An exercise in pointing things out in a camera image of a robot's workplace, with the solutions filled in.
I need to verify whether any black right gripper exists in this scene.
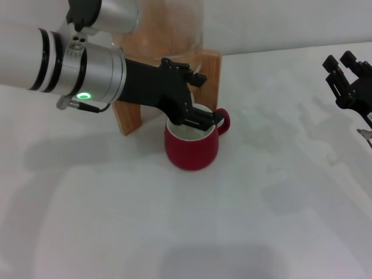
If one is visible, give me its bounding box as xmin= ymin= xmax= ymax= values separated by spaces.
xmin=322 ymin=51 xmax=372 ymax=123

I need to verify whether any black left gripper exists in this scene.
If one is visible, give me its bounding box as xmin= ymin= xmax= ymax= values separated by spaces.
xmin=117 ymin=57 xmax=225 ymax=131

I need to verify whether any red ceramic cup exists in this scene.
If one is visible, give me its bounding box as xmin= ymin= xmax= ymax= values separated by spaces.
xmin=164 ymin=103 xmax=232 ymax=171

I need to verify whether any wooden dispenser stand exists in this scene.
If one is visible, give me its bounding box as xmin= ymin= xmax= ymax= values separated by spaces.
xmin=112 ymin=48 xmax=223 ymax=138

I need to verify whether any glass water dispenser jar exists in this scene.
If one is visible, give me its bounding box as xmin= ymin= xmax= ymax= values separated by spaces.
xmin=112 ymin=0 xmax=206 ymax=76

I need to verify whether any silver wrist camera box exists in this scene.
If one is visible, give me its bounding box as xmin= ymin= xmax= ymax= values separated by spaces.
xmin=66 ymin=0 xmax=140 ymax=35

